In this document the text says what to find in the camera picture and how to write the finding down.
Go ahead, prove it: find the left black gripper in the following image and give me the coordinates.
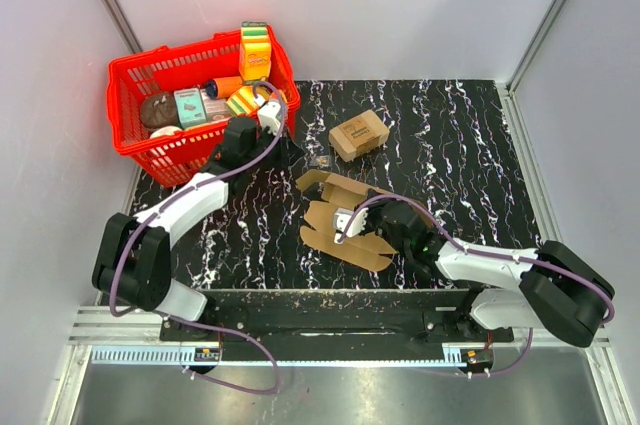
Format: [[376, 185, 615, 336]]
[[244, 123, 305, 173]]

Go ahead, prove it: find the brown cardboard box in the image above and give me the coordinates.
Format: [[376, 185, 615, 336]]
[[294, 169, 436, 274]]

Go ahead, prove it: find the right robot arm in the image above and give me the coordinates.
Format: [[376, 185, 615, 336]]
[[362, 197, 615, 348]]

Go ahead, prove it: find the teal small box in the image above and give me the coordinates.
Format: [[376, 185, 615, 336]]
[[173, 87, 207, 129]]

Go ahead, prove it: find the yellow green striped sponge pack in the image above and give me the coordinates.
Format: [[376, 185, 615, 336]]
[[226, 85, 271, 116]]

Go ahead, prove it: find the pink packaged item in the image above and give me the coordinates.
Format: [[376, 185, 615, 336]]
[[203, 98, 233, 123]]

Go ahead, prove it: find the kitchen scouring pads pack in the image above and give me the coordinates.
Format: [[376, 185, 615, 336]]
[[329, 110, 390, 162]]

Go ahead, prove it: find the orange cylindrical can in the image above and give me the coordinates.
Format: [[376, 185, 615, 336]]
[[204, 76, 244, 99]]

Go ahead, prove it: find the orange yellow juice carton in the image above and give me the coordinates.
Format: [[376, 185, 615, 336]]
[[239, 21, 272, 84]]

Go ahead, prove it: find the white round item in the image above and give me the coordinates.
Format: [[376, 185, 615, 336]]
[[149, 125, 183, 139]]

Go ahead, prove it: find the red plastic shopping basket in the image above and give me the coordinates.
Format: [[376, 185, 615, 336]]
[[106, 28, 302, 189]]

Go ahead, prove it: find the brown round bread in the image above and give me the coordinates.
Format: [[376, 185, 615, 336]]
[[139, 92, 179, 130]]

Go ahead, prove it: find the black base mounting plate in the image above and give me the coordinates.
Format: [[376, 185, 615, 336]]
[[158, 288, 515, 344]]

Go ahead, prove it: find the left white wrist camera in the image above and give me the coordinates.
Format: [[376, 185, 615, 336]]
[[257, 98, 285, 136]]

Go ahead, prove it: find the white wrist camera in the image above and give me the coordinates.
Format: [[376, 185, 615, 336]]
[[333, 208, 370, 244], [257, 98, 285, 136]]

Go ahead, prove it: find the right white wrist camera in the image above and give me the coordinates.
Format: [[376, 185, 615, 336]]
[[333, 208, 370, 244]]

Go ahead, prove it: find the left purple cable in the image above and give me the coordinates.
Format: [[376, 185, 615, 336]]
[[108, 80, 287, 395]]

